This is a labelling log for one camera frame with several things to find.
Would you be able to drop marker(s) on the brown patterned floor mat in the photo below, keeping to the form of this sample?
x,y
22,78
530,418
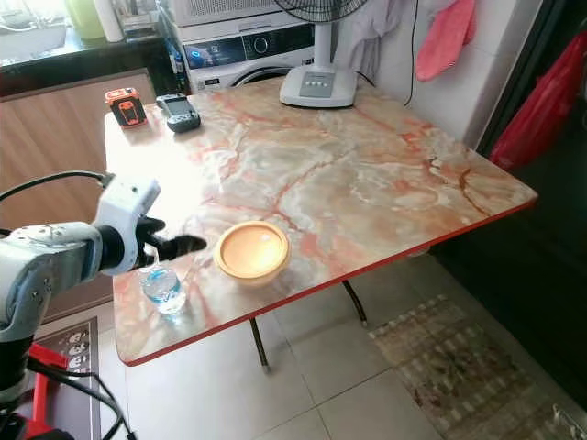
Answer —
x,y
468,367

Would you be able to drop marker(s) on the grey hanging cloth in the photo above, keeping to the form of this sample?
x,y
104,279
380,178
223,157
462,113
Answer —
x,y
376,37

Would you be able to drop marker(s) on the green plastic bottle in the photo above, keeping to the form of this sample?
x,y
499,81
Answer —
x,y
85,18

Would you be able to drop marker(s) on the black metal table leg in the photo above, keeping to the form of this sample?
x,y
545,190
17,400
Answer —
x,y
259,341
354,302

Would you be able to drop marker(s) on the red black handheld device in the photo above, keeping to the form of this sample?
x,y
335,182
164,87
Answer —
x,y
126,107

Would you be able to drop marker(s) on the red plastic bag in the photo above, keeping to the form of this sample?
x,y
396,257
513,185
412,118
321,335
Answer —
x,y
546,105

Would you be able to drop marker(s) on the black countertop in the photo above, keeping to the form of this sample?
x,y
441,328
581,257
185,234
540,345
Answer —
x,y
92,60

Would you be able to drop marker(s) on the white sink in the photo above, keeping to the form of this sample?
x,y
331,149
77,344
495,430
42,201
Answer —
x,y
32,41

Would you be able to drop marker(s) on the wooden cabinet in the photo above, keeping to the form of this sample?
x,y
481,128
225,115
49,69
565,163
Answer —
x,y
55,137

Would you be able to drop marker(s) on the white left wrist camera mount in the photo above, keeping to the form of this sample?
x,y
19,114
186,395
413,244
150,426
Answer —
x,y
128,206

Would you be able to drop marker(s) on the white plastic bottle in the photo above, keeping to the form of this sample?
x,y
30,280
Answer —
x,y
110,20

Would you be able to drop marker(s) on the grey printed doormat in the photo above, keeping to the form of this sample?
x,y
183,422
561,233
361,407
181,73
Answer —
x,y
78,367

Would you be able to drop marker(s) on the grey black handheld device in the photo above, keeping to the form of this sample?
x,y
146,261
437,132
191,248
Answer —
x,y
177,113

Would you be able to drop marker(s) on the white front-load washing machine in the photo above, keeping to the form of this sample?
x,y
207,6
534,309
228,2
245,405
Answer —
x,y
238,46

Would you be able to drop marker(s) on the orange plastic bowl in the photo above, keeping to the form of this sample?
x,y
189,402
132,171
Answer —
x,y
252,252

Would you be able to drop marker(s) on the clear plastic water bottle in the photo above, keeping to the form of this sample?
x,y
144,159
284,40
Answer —
x,y
163,289

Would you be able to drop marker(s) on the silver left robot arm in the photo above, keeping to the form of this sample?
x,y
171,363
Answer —
x,y
46,266

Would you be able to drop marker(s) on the pink hanging cloth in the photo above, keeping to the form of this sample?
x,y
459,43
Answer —
x,y
445,41

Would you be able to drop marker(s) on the white standing fan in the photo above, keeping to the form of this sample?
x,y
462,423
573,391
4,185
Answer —
x,y
319,87

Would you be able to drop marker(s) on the red metal frame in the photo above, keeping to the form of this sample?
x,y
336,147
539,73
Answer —
x,y
50,353

